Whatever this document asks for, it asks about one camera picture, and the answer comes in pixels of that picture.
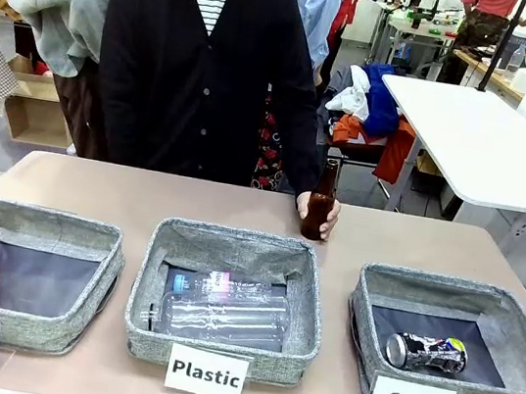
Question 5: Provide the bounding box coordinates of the crushed silver blue can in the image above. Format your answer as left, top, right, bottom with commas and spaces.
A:
382, 327, 472, 379

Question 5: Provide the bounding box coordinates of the plastic bottle blue cap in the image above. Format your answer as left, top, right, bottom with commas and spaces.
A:
170, 266, 289, 310

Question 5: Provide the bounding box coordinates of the large clear plastic bottle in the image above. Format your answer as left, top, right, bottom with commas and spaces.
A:
137, 276, 292, 354

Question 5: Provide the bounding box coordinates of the person left forearm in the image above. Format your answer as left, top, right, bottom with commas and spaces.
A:
270, 85, 333, 201

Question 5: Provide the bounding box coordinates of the grey fabric basket can label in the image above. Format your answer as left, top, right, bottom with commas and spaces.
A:
335, 260, 526, 394

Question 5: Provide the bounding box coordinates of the grey fabric basket bottle label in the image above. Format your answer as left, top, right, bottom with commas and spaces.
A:
0, 199, 131, 364

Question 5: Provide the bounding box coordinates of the grey fabric basket plastic label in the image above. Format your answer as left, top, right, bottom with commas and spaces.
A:
118, 212, 338, 390

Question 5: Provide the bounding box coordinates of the person left hand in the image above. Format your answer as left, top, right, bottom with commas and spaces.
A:
291, 189, 344, 245

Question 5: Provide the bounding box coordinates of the cardboard box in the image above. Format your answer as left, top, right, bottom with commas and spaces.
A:
0, 68, 82, 150

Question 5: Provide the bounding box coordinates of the white table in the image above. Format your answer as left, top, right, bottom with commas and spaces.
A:
362, 73, 526, 232

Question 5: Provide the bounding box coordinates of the clear water bottle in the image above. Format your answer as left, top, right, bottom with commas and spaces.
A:
505, 43, 526, 76

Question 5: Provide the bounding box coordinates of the orange garment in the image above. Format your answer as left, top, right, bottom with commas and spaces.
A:
325, 106, 422, 186

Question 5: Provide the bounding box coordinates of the wooden desk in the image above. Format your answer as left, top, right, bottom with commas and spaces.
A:
448, 46, 526, 103

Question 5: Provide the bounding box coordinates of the black pole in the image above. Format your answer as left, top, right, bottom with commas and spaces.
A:
476, 0, 526, 97

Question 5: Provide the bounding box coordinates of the background person red shirt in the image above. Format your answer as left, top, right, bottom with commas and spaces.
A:
437, 0, 521, 94

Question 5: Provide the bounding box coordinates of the blue garment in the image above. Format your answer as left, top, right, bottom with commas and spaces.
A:
351, 61, 408, 144

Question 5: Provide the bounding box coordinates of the person in black cardigan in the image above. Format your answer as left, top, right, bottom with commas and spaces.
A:
81, 0, 347, 201

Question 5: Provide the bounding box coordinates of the crumpled white cloth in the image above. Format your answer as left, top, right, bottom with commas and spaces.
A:
322, 62, 377, 123

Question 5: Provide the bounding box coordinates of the white workbench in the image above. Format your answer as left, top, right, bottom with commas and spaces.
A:
368, 0, 462, 80

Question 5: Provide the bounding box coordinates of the floral patterned garment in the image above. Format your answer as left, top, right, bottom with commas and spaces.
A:
249, 92, 295, 193

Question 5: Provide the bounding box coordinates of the hanging red garment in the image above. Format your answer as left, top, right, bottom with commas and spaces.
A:
327, 0, 380, 51

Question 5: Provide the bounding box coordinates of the hanging light blue shirt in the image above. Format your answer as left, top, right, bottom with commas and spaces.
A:
282, 0, 343, 73

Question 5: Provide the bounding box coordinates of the white Plastic sign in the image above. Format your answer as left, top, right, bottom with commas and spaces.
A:
162, 341, 253, 394

